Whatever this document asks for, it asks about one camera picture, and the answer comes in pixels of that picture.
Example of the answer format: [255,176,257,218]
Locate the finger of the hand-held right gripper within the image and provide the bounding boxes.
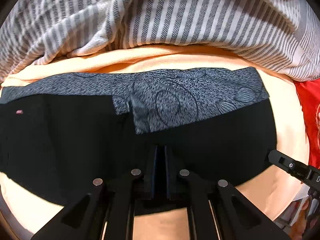
[267,149,310,178]

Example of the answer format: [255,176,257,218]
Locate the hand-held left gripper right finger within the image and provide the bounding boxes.
[164,145,291,240]

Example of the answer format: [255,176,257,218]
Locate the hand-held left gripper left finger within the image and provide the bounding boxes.
[32,145,166,240]

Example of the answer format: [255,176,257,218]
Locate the black pants with grey floral stripes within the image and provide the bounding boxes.
[0,67,278,217]

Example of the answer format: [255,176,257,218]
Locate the peach bed sheet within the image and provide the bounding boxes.
[0,44,310,240]

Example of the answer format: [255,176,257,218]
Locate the red cloth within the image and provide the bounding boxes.
[293,79,320,171]

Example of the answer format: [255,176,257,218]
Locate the grey white striped blanket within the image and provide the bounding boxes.
[0,0,320,83]

